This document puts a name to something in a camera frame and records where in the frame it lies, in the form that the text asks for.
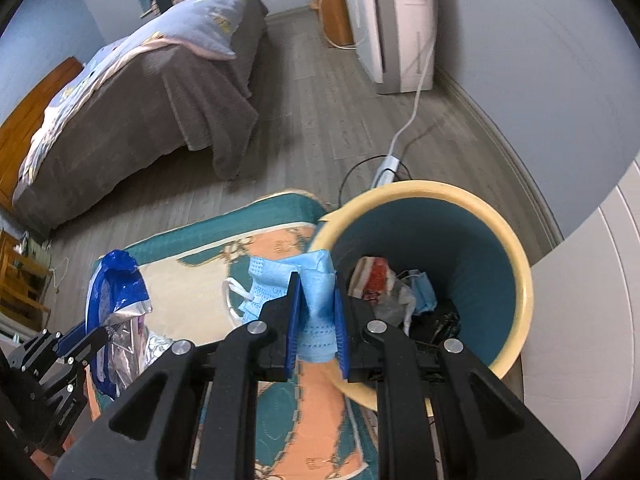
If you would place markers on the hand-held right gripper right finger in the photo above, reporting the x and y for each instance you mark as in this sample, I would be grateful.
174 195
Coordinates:
341 330

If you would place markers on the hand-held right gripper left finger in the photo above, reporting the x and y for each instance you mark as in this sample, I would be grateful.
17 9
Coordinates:
292 320

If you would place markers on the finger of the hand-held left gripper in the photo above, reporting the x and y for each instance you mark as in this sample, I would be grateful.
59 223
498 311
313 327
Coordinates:
62 380
82 340

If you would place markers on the blue face mask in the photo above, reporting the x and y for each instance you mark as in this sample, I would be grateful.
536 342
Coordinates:
315 285
425 297

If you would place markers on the white plastic wrapper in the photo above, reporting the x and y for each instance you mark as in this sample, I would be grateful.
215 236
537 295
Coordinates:
395 305

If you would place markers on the blue foil snack packet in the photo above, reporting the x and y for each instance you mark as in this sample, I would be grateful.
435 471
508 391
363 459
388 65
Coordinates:
112 285

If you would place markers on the black plastic bag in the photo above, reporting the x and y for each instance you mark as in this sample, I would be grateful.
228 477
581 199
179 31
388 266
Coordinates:
440 322

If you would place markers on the teal bin with yellow rim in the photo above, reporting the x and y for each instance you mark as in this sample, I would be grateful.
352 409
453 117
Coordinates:
475 260

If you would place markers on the wooden side table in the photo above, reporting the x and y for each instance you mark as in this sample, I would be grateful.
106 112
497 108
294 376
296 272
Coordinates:
20 290

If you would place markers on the patterned teal orange cushion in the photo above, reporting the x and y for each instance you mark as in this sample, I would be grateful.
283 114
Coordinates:
200 270

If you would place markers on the white power adapter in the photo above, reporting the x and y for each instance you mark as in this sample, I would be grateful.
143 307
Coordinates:
387 170

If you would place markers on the bed with grey bedspread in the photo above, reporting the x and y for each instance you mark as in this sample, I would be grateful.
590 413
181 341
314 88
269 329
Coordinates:
150 125

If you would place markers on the wooden headboard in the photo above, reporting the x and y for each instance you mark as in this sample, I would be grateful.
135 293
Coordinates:
30 120

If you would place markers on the white panelled door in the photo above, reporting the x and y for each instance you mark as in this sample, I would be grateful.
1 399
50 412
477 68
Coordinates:
590 310

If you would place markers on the wooden cabinet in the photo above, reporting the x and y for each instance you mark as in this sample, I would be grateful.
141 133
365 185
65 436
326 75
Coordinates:
335 15

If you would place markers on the white air purifier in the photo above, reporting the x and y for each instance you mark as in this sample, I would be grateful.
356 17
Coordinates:
400 25

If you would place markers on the blue printed duvet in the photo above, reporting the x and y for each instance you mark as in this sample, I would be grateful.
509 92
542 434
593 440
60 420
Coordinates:
165 35

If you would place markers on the black cloth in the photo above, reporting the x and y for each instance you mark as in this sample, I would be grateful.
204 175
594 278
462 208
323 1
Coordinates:
162 2

